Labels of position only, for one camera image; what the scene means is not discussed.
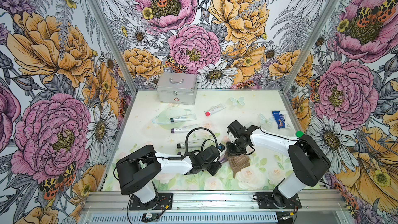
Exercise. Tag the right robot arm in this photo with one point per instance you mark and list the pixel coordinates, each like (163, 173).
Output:
(308, 161)

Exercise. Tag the dark green cap toothpaste tube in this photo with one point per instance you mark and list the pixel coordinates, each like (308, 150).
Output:
(183, 118)

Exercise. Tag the metallic pink toothpaste tube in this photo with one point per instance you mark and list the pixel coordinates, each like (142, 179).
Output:
(223, 159)

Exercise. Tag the blue bandage packet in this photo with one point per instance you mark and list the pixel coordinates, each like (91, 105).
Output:
(279, 117)

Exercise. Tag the aluminium front rail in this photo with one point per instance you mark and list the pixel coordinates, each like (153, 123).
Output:
(219, 207)

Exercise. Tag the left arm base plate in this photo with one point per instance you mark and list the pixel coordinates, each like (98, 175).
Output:
(163, 201)

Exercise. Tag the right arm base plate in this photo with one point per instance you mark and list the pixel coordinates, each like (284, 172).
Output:
(271, 200)

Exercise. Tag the silver metal first-aid case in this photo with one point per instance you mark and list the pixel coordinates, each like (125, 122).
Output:
(177, 88)

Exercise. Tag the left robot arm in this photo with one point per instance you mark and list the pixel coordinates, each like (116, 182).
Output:
(137, 170)

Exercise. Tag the green cap white bottle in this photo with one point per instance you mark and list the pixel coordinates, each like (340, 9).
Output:
(299, 133)

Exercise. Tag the pink cap toothpaste tube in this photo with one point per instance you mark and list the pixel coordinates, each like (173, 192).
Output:
(215, 109)

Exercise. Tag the purple cap toothpaste tube upper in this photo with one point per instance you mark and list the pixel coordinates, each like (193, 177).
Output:
(184, 129)

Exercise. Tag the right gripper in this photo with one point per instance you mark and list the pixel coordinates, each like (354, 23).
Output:
(231, 152)

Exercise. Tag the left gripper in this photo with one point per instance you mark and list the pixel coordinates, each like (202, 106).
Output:
(215, 166)

